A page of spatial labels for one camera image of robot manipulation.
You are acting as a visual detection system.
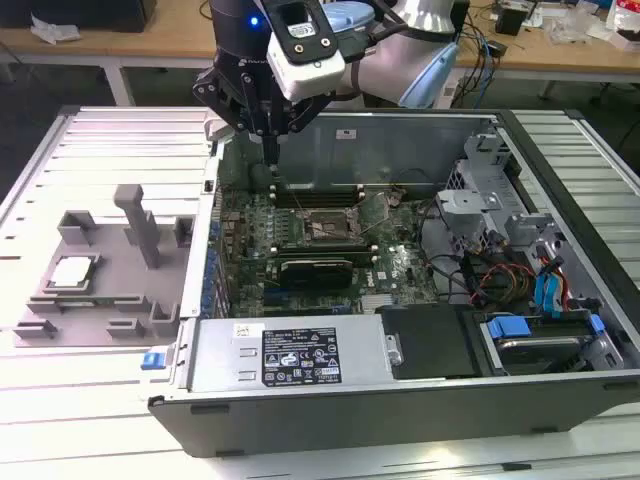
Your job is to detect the crumpled white bag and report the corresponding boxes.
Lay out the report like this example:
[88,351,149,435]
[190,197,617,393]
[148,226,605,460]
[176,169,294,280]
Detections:
[29,12,82,46]

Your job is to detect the red white package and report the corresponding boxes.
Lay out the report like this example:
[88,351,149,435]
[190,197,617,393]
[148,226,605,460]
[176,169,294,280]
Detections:
[605,0,640,51]

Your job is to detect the pale grey case latch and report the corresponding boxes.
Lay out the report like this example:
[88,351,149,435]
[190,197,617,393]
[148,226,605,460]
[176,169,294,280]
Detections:
[204,112,235,146]

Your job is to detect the grey power supply unit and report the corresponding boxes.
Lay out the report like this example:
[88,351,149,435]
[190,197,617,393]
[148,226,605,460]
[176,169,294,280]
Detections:
[187,315,396,394]

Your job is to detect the black round speaker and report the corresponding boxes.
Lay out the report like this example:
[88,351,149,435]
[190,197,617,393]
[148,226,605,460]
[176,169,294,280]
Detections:
[248,160,277,194]

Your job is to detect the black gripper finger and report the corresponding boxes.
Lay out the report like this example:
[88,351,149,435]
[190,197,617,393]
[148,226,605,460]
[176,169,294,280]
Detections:
[272,93,332,176]
[193,67,274,176]

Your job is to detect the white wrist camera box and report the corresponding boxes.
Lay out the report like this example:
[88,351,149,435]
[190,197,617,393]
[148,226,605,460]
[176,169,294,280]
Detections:
[266,0,347,102]

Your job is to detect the black PC case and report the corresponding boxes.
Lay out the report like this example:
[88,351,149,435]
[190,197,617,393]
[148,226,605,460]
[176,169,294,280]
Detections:
[147,107,640,459]

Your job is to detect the wide black equipment box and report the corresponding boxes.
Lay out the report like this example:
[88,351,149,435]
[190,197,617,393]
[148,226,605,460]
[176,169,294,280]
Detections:
[0,0,157,34]

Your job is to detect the CPU socket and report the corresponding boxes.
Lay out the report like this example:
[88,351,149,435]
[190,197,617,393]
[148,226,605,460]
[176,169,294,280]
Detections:
[298,207,362,247]

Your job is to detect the blue disk wire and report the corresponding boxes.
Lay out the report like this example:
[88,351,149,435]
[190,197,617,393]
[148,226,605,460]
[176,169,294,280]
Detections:
[533,269,569,319]

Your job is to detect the black camera cable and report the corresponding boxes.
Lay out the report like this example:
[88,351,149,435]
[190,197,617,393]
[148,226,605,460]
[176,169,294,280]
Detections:
[342,0,419,64]

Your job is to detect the red yellow wire bundle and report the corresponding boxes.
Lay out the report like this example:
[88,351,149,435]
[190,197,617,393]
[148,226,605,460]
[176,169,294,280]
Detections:
[467,259,539,306]

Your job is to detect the silver CPU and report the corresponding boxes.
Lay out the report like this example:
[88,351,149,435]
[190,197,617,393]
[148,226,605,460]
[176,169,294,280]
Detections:
[44,255,101,294]

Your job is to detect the silver chipset heatsink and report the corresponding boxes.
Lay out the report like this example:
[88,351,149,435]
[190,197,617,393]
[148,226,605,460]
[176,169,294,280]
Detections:
[360,293,397,314]

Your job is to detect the clear plastic bags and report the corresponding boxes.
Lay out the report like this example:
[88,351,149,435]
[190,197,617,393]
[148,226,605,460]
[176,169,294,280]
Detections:
[547,7,616,46]

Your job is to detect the hard disk in blue carrier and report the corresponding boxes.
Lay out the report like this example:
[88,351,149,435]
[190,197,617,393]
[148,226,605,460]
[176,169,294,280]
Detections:
[478,312,606,377]

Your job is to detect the green motherboard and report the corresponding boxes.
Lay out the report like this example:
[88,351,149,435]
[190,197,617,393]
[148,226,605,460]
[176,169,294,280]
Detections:
[214,185,444,319]

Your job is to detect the grey metal drive cage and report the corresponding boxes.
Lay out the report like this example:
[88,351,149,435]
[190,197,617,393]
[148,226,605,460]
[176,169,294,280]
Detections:
[434,130,569,271]

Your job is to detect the green RAM stick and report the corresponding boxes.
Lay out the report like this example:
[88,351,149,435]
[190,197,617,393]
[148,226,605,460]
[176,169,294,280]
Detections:
[54,297,144,307]

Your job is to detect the black plastic shroud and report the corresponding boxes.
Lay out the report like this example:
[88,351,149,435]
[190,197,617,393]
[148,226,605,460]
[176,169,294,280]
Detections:
[374,303,484,381]

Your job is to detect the black graphics card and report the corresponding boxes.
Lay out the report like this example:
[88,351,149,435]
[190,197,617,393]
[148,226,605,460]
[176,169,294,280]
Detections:
[276,256,355,292]

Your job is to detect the wooden desk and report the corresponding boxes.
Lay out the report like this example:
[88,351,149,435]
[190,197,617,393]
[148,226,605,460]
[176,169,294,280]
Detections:
[0,0,640,104]

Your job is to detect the grey parts rack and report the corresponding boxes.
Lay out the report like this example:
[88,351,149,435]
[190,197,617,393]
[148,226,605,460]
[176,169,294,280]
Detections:
[12,183,196,349]

